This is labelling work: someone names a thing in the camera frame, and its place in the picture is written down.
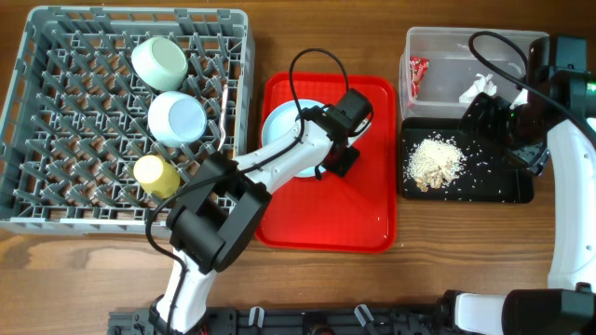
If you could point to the white tissue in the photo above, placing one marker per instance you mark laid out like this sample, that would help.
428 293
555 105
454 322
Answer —
483 84

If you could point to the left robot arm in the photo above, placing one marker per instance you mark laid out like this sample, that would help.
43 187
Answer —
208 223

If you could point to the white plastic fork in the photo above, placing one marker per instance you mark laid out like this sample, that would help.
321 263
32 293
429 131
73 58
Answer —
222 118

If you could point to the clear plastic bin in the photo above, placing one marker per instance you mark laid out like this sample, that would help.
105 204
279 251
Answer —
452 68

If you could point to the rice and food scraps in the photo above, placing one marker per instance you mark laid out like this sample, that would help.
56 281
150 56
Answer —
434 163

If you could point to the yellow cup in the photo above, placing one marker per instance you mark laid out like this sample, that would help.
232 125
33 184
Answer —
156 176

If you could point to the black tray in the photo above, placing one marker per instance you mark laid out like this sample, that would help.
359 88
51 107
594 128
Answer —
485 177

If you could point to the light blue bowl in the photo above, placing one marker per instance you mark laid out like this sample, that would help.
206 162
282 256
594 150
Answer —
175 118

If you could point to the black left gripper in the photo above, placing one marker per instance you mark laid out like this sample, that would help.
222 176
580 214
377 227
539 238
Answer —
342 167

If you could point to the red snack wrapper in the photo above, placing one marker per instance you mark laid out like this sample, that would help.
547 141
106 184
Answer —
418 69

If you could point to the light blue plate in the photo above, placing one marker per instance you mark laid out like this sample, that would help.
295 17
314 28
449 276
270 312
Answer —
279 123

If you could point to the green bowl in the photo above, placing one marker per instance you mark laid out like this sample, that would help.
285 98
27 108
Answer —
160 63

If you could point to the red plastic tray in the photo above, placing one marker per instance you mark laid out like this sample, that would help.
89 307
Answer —
357 212

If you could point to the grey dishwasher rack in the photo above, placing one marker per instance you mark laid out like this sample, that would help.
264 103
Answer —
75 119

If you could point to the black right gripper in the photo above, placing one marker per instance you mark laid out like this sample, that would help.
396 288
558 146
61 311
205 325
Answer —
496 109

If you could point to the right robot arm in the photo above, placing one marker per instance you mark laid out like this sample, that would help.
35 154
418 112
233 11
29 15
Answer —
559 115

